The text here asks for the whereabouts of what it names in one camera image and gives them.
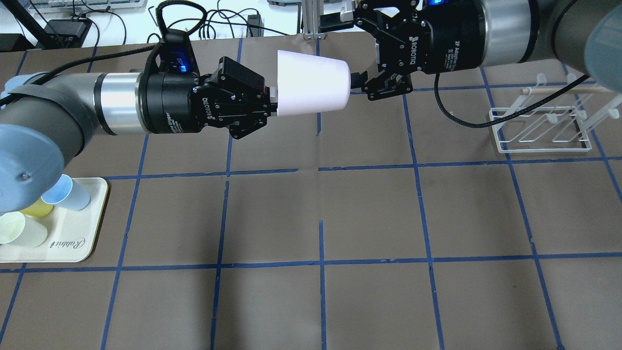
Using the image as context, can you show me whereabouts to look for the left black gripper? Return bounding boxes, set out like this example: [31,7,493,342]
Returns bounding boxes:
[146,57,278,140]

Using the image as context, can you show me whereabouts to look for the right wrist braided cable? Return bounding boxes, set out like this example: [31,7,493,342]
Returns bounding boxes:
[434,73,591,129]

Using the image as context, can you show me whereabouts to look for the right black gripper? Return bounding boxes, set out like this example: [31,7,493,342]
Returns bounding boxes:
[319,0,482,101]

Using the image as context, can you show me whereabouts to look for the wrist braided cable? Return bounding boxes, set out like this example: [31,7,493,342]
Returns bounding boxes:
[434,73,591,129]
[0,0,208,105]

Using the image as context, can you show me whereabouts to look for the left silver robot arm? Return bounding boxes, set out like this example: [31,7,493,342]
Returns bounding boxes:
[0,57,277,213]

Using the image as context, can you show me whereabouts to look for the aluminium frame post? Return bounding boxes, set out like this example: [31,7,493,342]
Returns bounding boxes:
[301,0,325,40]

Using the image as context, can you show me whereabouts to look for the yellow plastic cup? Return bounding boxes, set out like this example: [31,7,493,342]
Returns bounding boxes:
[19,198,55,218]

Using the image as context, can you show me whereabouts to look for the front light blue cup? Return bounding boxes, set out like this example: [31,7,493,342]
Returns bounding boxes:
[41,174,91,211]

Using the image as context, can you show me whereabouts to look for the cream plastic cup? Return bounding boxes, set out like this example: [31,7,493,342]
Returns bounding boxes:
[0,212,48,247]

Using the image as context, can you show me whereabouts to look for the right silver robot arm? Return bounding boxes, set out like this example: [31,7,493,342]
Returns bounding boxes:
[320,0,621,100]

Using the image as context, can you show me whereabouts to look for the left wrist braided cable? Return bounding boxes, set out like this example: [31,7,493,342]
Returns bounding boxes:
[0,0,208,105]

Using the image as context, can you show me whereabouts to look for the cream rabbit tray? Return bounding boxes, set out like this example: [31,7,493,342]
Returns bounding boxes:
[0,177,109,264]

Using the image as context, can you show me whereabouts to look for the pink plastic cup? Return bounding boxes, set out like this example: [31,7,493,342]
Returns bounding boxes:
[277,50,351,117]

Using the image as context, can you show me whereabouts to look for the white wire cup rack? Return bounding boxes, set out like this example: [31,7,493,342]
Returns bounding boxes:
[492,84,621,154]

